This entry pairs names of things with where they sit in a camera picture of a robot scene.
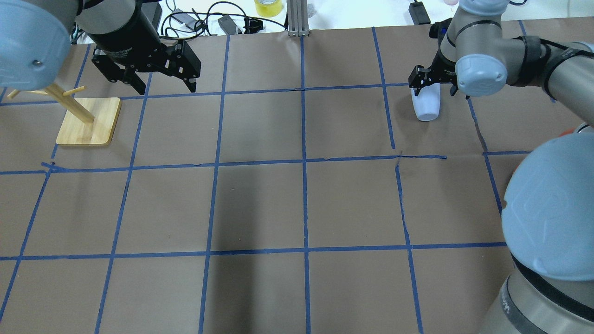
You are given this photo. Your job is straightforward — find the wooden mug tree stand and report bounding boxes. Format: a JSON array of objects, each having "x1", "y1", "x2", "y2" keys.
[{"x1": 1, "y1": 83, "x2": 122, "y2": 148}]

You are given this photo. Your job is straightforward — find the light blue plastic cup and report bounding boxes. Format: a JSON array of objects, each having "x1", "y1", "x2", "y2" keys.
[{"x1": 410, "y1": 83, "x2": 441, "y2": 122}]

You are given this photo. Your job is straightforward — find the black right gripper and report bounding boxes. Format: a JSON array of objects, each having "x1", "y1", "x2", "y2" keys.
[{"x1": 408, "y1": 51, "x2": 459, "y2": 97}]

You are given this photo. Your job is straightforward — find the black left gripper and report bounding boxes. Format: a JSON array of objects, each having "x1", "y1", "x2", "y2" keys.
[{"x1": 76, "y1": 0, "x2": 201, "y2": 95}]

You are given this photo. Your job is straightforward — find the aluminium frame post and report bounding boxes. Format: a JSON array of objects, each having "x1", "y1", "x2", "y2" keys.
[{"x1": 286, "y1": 0, "x2": 310, "y2": 37}]

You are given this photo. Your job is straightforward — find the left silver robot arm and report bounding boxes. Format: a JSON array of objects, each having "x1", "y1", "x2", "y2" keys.
[{"x1": 0, "y1": 0, "x2": 201, "y2": 95}]

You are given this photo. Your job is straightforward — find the black power adapter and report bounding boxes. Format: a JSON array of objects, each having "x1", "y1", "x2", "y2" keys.
[{"x1": 408, "y1": 0, "x2": 431, "y2": 25}]

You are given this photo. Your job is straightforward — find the yellow tape roll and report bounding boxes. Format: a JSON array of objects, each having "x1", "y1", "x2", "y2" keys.
[{"x1": 254, "y1": 0, "x2": 284, "y2": 18}]

